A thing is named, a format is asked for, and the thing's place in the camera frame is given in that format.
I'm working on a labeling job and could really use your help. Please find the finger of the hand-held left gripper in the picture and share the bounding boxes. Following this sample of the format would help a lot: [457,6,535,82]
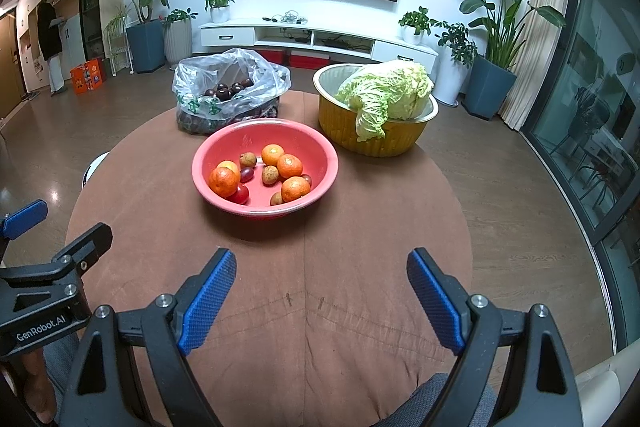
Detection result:
[0,199,49,241]
[0,222,114,315]

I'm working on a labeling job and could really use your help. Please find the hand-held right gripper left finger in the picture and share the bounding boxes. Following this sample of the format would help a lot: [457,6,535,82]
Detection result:
[59,248,237,427]

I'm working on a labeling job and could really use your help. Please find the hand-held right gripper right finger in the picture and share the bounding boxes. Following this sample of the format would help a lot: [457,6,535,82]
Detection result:
[406,247,577,427]

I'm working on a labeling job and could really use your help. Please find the red plastic basin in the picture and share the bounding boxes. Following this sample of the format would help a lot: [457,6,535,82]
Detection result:
[192,118,339,221]

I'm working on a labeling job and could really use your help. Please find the person's left hand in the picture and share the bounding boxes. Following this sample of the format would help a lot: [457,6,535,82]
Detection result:
[21,348,58,416]

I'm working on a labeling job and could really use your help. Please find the white stool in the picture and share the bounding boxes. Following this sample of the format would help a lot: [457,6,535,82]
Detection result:
[82,152,111,188]

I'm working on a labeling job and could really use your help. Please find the round brown table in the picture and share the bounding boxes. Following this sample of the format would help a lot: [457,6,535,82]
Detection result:
[65,89,473,427]

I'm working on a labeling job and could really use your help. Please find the person's grey trousers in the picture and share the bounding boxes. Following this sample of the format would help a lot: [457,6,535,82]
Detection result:
[375,373,498,427]

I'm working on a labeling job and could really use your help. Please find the reddish orange mandarin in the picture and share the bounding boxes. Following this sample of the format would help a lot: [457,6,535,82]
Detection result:
[208,167,240,198]

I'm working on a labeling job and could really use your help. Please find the brown wooden door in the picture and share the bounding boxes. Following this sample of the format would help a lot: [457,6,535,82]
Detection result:
[0,14,24,118]

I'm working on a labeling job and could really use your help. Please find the orange cardboard box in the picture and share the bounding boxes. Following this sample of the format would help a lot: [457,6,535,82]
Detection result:
[70,58,107,95]

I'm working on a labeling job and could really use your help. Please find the white refrigerator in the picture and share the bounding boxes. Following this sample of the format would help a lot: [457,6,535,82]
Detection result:
[60,14,86,70]

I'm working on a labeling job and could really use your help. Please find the white sofa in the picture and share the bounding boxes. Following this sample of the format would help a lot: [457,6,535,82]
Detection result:
[575,352,632,427]

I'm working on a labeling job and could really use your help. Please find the golden foil bowl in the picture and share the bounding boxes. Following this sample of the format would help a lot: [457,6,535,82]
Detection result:
[312,63,440,158]

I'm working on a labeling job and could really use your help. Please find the pile of dark chestnuts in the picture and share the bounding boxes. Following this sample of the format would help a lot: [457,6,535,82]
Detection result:
[176,77,281,135]

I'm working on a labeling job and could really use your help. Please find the spider plant on white rack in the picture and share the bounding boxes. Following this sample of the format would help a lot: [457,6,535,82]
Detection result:
[102,4,134,76]

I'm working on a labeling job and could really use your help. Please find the napa cabbage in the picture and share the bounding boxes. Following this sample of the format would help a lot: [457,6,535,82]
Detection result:
[334,60,435,142]

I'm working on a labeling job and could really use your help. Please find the plant in ribbed white pot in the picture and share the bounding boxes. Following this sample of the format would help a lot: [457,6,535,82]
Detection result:
[162,8,198,70]

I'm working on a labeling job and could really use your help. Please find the bushy plant in white pot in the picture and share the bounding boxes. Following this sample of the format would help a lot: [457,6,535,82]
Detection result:
[430,21,478,106]

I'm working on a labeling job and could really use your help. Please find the large-leaf plant in blue pot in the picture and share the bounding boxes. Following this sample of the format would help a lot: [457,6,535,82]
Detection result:
[446,0,567,121]

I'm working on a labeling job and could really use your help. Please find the clear plastic bag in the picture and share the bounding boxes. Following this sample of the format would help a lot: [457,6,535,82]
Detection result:
[172,48,292,136]

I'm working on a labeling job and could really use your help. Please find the white television cabinet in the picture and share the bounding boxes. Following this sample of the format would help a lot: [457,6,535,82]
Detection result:
[200,22,440,68]

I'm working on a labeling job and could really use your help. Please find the glass sliding door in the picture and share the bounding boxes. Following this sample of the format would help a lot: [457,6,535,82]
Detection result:
[520,0,640,358]

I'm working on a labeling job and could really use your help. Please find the red box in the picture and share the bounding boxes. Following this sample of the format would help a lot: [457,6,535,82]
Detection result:
[290,49,333,68]

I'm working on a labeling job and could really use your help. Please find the small plant in white pot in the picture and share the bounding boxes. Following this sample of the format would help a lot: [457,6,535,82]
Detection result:
[205,0,235,24]
[398,7,436,46]

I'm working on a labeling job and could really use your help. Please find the beige curtain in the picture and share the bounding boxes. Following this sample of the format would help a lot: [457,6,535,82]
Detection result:
[500,0,572,132]

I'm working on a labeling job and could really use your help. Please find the bundle of cables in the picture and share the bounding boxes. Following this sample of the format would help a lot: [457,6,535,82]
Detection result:
[262,11,308,26]

